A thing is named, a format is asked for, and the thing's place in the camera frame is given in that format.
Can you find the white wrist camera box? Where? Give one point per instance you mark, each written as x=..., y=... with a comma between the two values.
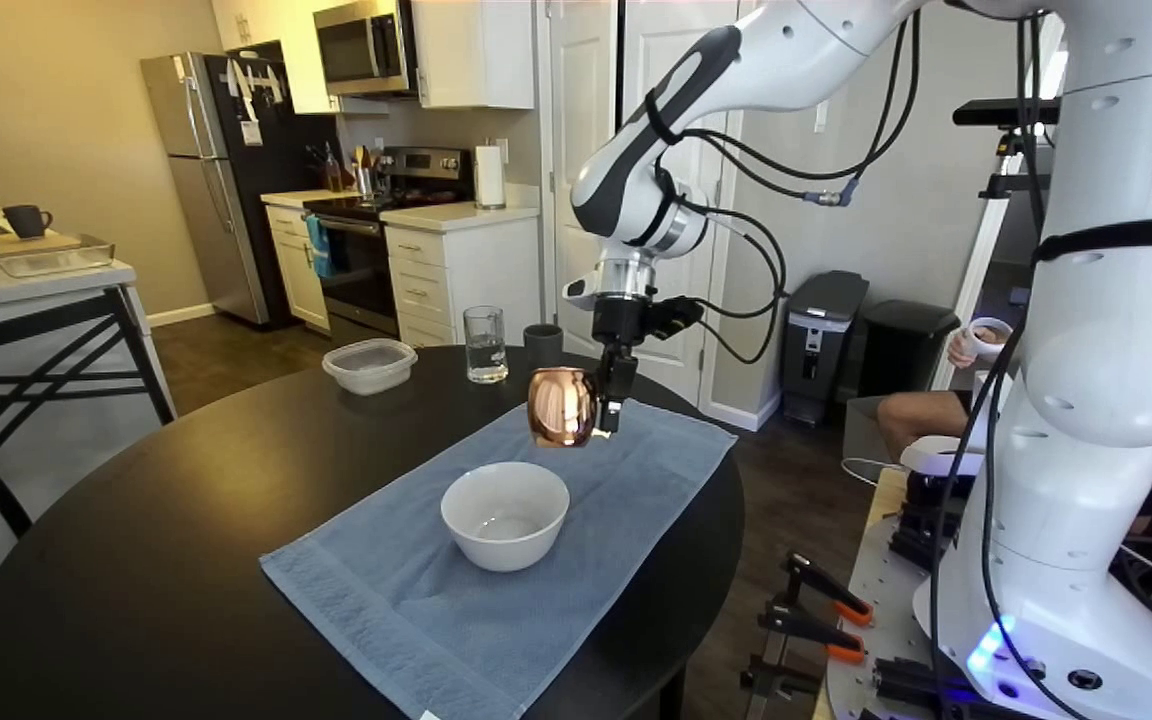
x=583, y=288

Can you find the black stove oven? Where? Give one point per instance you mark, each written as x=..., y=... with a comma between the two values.
x=353, y=254

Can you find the clear plastic food container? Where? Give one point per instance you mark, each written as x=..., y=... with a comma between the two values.
x=371, y=365

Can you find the black chair near counter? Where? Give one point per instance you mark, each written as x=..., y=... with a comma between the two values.
x=107, y=356

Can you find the black trash bin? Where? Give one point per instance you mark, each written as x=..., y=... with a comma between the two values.
x=817, y=332

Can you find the copper mug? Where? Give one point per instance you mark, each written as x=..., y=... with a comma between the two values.
x=560, y=406

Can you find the grey coffee mug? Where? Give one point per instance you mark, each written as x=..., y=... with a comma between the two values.
x=547, y=342

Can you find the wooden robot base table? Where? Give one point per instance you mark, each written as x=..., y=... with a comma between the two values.
x=887, y=582

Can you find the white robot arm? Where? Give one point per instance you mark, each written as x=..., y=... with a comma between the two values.
x=1021, y=603

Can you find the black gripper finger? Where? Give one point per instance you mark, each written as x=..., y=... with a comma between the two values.
x=614, y=381

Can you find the black camera on stand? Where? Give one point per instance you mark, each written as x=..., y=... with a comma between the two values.
x=1018, y=127

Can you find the paper towel roll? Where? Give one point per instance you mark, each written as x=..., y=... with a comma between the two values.
x=491, y=179

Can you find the clear glass pitcher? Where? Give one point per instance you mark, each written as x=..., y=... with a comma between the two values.
x=486, y=356

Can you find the blue cloth towel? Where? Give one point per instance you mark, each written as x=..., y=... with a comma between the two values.
x=442, y=637

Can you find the white upper cabinets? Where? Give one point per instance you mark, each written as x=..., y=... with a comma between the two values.
x=465, y=55

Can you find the orange black clamp upper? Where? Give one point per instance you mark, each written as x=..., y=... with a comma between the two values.
x=810, y=573

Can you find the microwave oven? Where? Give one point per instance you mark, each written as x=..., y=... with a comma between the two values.
x=364, y=44

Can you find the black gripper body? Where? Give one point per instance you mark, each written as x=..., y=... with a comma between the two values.
x=625, y=321

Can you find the stainless steel refrigerator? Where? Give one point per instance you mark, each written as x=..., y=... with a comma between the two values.
x=231, y=132

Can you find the orange black clamp lower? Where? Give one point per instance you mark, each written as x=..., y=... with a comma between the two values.
x=803, y=624

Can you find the white kitchen counter cabinet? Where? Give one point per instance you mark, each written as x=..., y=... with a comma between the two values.
x=59, y=264

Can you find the white ceramic bowl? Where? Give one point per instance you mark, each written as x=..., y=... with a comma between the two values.
x=506, y=517

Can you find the orange black clamp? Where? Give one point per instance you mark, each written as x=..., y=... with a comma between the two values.
x=803, y=624
x=810, y=573

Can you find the round black table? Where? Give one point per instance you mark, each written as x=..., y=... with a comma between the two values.
x=143, y=594

